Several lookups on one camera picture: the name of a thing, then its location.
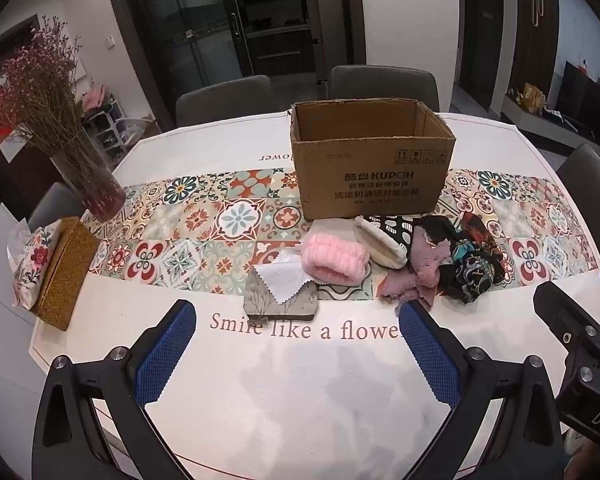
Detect glass vase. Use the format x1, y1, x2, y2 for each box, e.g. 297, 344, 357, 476
50, 127, 127, 221

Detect brown cardboard box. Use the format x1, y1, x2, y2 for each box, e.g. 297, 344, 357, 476
289, 99, 457, 222

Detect tile-print tablecloth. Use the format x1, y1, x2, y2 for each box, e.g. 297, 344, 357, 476
0, 110, 600, 480

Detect dried pink flowers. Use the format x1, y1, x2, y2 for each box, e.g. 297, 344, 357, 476
0, 16, 111, 196

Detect pink cloth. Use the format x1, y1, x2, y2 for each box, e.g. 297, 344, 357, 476
82, 85, 111, 111

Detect white cleaning cloth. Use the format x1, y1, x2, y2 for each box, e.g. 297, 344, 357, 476
254, 252, 312, 306

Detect grey dining chair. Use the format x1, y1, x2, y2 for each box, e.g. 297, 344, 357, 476
327, 65, 440, 112
555, 143, 600, 261
175, 75, 276, 128
27, 182, 88, 233

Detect red brown patterned scarf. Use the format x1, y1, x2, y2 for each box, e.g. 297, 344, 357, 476
460, 212, 506, 281

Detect glass sliding door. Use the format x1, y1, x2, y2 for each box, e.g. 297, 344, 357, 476
125, 0, 253, 126

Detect dark teal patterned scarf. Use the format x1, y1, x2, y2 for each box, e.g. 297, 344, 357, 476
437, 241, 497, 304

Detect grey television cabinet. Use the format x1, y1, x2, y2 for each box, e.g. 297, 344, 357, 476
500, 95, 600, 156

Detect grey leaf-print pouch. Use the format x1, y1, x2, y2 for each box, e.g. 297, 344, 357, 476
243, 262, 318, 322

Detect floral tissue pack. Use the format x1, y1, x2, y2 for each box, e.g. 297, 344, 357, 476
7, 220, 62, 309

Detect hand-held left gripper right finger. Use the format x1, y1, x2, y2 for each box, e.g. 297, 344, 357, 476
397, 300, 566, 480

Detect pink fluffy headband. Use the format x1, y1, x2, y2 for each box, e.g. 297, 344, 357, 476
300, 232, 371, 286

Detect yellow paper bag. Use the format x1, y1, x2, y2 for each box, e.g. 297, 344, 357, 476
522, 82, 543, 111

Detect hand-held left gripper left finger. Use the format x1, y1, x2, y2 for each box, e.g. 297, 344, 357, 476
32, 299, 198, 480

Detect black white patterned cloth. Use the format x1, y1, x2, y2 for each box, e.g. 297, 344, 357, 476
375, 214, 422, 252

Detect cream fabric slipper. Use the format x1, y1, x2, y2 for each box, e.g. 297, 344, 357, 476
354, 215, 410, 270

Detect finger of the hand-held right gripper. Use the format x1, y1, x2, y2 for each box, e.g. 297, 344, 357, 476
532, 281, 600, 387

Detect dark wooden door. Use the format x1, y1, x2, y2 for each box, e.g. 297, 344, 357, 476
512, 0, 561, 92

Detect black television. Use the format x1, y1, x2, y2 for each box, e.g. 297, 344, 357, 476
560, 60, 600, 133

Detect white shoe rack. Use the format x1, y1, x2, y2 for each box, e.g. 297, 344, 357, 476
82, 105, 146, 166

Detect purple cloth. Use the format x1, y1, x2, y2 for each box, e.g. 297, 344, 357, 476
377, 225, 455, 311

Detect woven tissue box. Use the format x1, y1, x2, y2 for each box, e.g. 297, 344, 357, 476
31, 216, 101, 332

